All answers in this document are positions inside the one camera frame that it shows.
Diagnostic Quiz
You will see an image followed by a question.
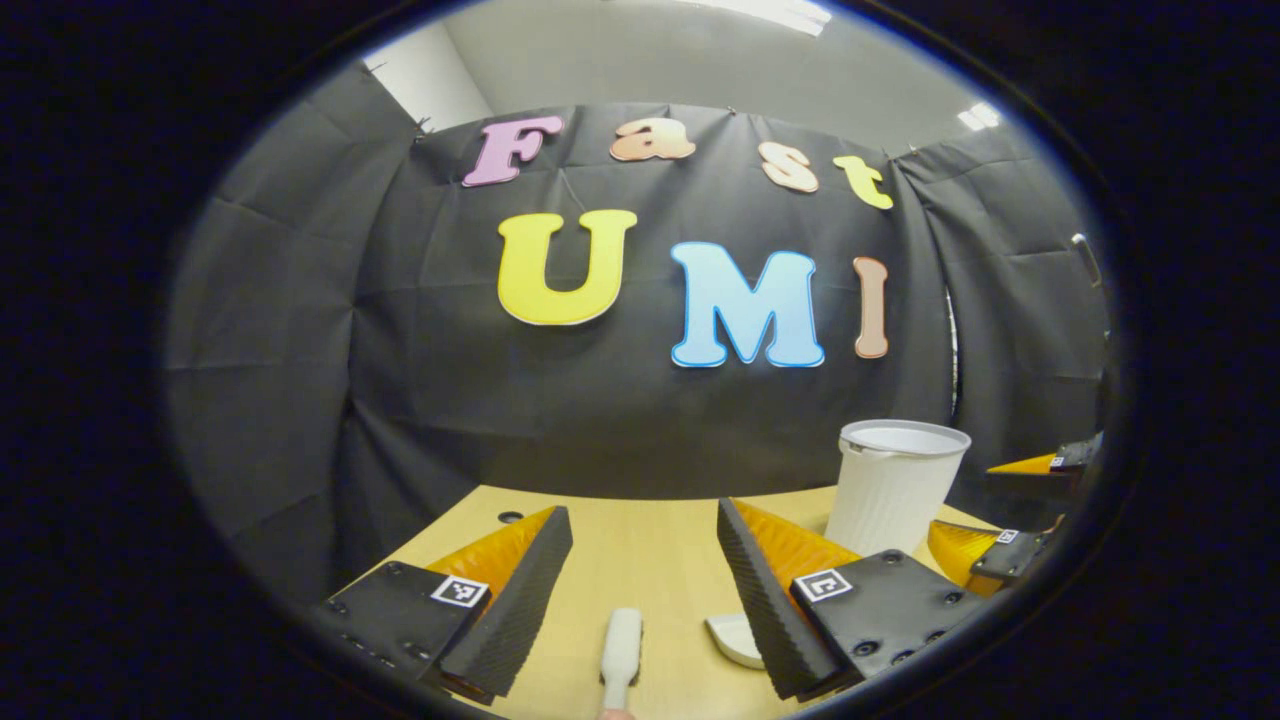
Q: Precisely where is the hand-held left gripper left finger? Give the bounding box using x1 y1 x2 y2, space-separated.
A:
320 505 575 707

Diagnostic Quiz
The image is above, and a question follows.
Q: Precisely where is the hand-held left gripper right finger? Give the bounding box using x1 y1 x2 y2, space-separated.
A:
716 497 991 703

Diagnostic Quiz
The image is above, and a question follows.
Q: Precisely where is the white dustpan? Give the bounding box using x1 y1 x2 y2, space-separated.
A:
705 612 766 671

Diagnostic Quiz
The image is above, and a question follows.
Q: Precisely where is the small white broom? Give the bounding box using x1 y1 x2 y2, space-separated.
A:
600 607 644 716

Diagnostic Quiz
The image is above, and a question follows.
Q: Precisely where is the white garbage bin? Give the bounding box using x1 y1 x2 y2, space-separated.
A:
824 419 972 558

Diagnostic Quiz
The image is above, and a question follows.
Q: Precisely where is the wooden desktop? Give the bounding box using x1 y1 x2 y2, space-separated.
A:
355 484 1001 720

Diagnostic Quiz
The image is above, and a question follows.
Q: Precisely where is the long ceiling light panel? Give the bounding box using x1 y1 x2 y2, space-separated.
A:
690 0 833 36

